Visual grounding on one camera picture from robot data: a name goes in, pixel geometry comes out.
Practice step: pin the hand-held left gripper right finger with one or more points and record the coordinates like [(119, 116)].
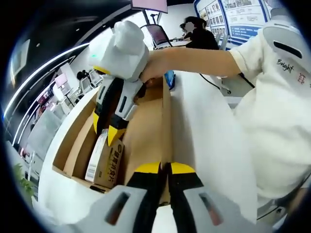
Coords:
[(192, 208)]

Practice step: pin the person's right hand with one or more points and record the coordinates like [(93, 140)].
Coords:
[(155, 69)]

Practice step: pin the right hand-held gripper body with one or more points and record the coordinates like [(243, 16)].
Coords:
[(121, 53)]

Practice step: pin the brown cardboard shoe box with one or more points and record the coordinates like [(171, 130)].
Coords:
[(145, 136)]

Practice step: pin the blue wet wipes pack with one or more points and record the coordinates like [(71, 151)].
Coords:
[(170, 80)]

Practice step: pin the white grey chest device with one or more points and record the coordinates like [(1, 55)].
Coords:
[(272, 34)]

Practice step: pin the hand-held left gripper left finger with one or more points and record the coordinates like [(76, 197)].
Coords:
[(136, 208)]

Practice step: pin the small white carton box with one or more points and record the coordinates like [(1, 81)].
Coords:
[(107, 165)]

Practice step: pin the person in white shirt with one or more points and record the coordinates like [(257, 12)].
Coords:
[(274, 121)]

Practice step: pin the green plant in white pot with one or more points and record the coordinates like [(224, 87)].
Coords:
[(24, 182)]

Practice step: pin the pink wall screen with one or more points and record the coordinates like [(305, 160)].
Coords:
[(61, 79)]

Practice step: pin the blue wall poster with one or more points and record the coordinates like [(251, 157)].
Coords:
[(243, 19)]

